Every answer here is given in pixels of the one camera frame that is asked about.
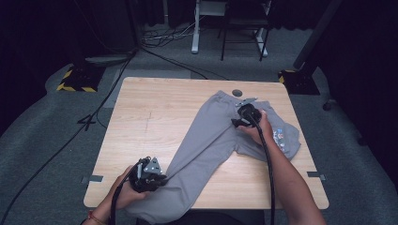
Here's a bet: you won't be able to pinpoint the black metal chair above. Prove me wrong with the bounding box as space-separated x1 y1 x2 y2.
220 0 272 62

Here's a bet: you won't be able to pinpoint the black caster wheel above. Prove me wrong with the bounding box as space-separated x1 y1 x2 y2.
322 98 337 112

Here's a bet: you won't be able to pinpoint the white desk frame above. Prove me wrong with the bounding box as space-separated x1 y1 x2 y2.
191 0 269 58

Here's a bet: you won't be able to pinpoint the left hand-held gripper black cable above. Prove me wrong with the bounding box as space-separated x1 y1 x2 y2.
107 161 143 225

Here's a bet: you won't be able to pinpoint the person's left hand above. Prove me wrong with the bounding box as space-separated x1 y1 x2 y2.
104 164 152 211

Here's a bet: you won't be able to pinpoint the right hand-held gripper black cable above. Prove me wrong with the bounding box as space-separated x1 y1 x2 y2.
246 112 277 225

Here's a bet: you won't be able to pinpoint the hand-held gripper black cable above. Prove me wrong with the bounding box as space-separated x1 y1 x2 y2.
107 161 143 225
246 112 277 225

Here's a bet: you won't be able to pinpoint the person's dark lap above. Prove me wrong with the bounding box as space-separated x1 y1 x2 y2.
135 208 267 225

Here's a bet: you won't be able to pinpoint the gray flat stand base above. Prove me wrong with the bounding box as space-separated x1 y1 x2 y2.
84 53 134 66

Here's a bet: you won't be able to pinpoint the gray tape strip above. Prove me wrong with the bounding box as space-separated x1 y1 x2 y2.
81 174 104 185
306 171 327 182

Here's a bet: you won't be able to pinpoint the yellow black striped stand base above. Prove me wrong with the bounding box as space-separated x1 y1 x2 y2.
55 64 106 94
278 68 321 96

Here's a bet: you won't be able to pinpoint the long black floor cable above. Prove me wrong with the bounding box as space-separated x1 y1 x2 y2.
0 48 139 218

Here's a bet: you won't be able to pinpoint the person's right hand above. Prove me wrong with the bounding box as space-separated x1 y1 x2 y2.
244 109 275 146

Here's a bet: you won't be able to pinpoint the bundle of floor cables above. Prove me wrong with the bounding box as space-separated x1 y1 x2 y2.
140 17 205 49

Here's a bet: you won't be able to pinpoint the gray pants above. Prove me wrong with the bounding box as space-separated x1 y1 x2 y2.
125 90 302 225

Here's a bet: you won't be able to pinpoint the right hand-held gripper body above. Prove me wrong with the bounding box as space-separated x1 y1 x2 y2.
235 97 263 126

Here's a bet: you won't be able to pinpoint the orange bracelet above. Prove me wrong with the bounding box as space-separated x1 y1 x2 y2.
86 210 108 225

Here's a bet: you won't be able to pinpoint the black slanted stand pole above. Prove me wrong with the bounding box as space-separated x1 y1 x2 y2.
293 0 344 70

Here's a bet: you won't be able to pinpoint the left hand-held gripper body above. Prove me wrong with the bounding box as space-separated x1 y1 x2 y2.
129 156 164 193

